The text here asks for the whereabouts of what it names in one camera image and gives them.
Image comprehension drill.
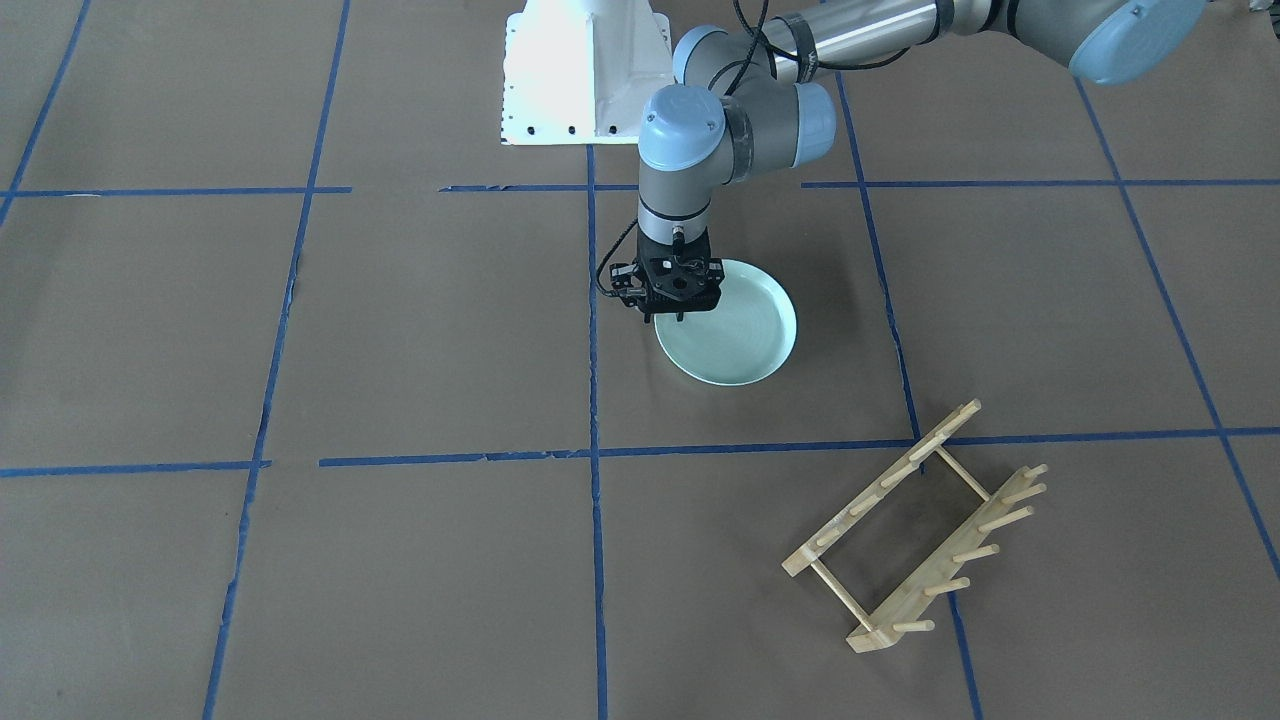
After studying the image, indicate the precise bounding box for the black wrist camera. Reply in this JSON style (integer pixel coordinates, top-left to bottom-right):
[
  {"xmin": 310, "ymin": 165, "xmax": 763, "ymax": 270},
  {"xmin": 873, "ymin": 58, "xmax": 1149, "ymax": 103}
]
[{"xmin": 607, "ymin": 263, "xmax": 646, "ymax": 307}]

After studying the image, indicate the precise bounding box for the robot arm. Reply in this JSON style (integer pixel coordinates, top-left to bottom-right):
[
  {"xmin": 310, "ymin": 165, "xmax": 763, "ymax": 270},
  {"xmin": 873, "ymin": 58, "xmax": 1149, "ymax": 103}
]
[{"xmin": 596, "ymin": 1, "xmax": 1206, "ymax": 318}]

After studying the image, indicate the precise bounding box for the wooden dish rack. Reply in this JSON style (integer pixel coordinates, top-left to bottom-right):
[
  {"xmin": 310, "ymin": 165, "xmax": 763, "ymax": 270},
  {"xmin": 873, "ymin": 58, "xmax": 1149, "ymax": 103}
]
[{"xmin": 782, "ymin": 398, "xmax": 1048, "ymax": 653}]

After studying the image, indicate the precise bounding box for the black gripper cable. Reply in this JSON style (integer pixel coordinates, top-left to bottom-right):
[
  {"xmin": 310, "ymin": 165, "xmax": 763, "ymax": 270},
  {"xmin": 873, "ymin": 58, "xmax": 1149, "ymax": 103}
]
[{"xmin": 594, "ymin": 0, "xmax": 801, "ymax": 299}]

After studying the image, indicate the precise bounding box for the light green ceramic plate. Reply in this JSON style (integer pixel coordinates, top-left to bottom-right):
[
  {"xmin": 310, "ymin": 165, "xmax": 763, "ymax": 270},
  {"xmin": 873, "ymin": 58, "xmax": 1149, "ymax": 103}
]
[{"xmin": 654, "ymin": 259, "xmax": 797, "ymax": 386}]

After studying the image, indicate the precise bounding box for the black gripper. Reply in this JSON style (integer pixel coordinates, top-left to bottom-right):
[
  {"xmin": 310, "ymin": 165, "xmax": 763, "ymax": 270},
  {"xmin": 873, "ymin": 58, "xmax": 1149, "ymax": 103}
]
[{"xmin": 637, "ymin": 231, "xmax": 724, "ymax": 324}]

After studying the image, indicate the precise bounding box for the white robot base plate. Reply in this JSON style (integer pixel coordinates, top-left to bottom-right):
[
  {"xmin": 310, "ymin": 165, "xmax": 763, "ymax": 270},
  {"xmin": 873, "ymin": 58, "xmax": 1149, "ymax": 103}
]
[{"xmin": 500, "ymin": 1, "xmax": 675, "ymax": 146}]

